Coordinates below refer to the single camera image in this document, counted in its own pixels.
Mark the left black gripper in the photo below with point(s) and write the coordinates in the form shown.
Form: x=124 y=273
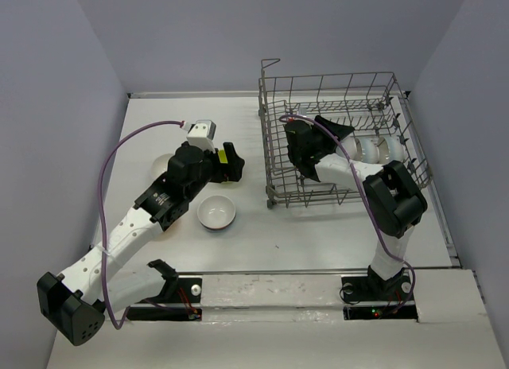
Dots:
x=235 y=163

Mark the white bowl stack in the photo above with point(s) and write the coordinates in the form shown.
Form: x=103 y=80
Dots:
x=160 y=165

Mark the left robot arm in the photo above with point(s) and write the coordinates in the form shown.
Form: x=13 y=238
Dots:
x=74 y=300

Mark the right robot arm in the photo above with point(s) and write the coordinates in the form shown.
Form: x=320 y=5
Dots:
x=392 y=199

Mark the green bowl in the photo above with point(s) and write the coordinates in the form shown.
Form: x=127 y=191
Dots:
x=222 y=157

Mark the white bowl red rim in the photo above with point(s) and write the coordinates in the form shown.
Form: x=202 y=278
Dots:
x=216 y=212

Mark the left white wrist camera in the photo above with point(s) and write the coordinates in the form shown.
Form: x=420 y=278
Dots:
x=200 y=134

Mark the grey wire dish rack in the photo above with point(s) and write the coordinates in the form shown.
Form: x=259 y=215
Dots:
x=372 y=103

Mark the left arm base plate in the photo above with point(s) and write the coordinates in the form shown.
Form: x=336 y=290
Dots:
x=182 y=305

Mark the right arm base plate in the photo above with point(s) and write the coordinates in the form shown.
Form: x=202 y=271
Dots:
x=362 y=303

